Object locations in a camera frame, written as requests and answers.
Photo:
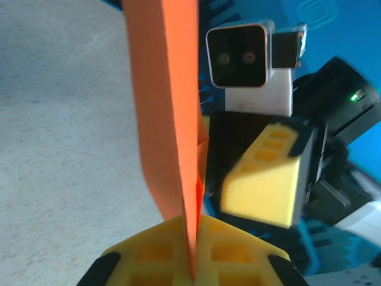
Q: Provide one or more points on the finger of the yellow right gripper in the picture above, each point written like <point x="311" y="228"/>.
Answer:
<point x="205" y="122"/>
<point x="262" y="190"/>

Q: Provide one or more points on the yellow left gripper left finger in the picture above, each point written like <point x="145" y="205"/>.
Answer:
<point x="149" y="259"/>

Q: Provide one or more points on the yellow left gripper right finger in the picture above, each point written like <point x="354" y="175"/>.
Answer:
<point x="238" y="259"/>

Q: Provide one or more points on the orange paper sheet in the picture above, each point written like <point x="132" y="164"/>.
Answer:
<point x="163" y="89"/>

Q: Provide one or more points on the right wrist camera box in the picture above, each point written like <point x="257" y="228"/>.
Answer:
<point x="238" y="59"/>

